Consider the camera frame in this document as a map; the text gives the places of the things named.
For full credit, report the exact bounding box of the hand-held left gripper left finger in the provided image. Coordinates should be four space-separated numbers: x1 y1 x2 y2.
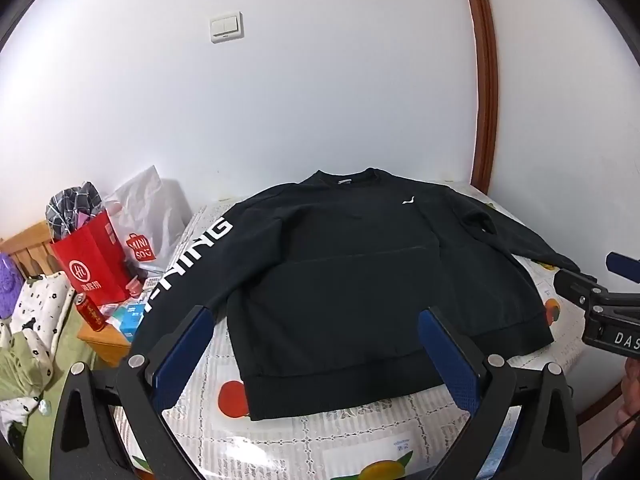
50 305 217 480

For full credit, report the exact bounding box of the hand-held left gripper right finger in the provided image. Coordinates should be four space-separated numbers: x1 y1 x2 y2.
417 305 583 480

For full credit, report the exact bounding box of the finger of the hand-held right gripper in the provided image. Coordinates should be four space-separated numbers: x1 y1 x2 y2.
606 251 640 283
552 269 608 313

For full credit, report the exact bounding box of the black sweatshirt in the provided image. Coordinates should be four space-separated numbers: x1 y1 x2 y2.
134 166 581 422

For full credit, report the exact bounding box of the person's right hand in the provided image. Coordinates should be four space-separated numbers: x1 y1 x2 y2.
622 360 640 411

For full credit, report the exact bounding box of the blue box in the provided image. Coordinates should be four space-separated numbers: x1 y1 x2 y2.
120 302 147 343

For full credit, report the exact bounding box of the wooden nightstand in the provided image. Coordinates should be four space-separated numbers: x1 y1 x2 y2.
77 305 136 366

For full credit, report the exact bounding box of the red drink can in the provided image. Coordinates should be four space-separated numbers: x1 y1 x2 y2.
74 292 106 332

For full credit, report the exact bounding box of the red paper bag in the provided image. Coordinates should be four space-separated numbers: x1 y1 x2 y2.
49 209 133 307

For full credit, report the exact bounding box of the fruit-printed tablecloth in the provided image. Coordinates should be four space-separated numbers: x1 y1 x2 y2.
112 180 601 480

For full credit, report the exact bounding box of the white black-spotted cloth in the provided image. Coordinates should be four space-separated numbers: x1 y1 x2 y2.
0 271 76 441

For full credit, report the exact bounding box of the green blanket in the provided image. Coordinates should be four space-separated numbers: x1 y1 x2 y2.
0 320 96 461

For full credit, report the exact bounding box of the white plastic bag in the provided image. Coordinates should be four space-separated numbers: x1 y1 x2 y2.
102 165 193 273

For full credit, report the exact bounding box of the purple plush cloth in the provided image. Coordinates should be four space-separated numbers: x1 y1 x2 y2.
0 252 26 318

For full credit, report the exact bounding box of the wooden headboard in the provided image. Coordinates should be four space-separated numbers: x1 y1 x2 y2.
0 220 63 281

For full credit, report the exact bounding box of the grey plaid cloth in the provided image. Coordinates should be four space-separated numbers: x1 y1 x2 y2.
45 181 107 241

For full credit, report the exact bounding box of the black cable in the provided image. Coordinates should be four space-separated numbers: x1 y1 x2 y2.
582 410 640 466

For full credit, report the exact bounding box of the brown wooden door frame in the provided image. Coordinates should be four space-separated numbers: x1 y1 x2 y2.
459 0 501 196

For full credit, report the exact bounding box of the white light switch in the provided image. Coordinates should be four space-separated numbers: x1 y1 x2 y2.
209 11 246 44

